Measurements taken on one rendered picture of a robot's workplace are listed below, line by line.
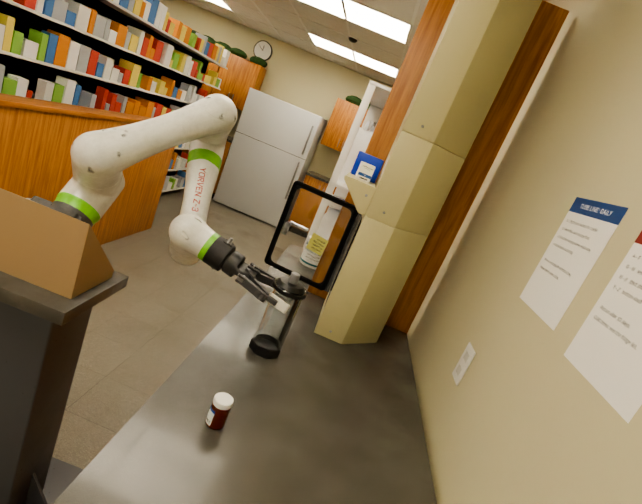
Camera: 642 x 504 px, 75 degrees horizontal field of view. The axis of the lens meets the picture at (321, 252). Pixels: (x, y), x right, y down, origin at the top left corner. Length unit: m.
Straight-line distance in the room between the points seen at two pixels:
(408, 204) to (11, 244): 1.17
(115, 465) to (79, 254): 0.60
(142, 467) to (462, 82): 1.30
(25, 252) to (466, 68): 1.37
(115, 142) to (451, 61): 1.01
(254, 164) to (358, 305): 5.20
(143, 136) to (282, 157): 5.19
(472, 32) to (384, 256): 0.74
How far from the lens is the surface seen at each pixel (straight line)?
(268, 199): 6.53
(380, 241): 1.45
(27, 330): 1.46
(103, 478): 0.90
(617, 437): 0.78
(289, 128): 6.43
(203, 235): 1.25
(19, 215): 1.37
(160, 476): 0.91
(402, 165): 1.42
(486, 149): 1.84
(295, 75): 7.19
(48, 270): 1.36
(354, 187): 1.42
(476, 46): 1.48
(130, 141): 1.31
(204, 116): 1.41
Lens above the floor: 1.61
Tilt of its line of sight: 15 degrees down
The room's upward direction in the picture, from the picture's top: 23 degrees clockwise
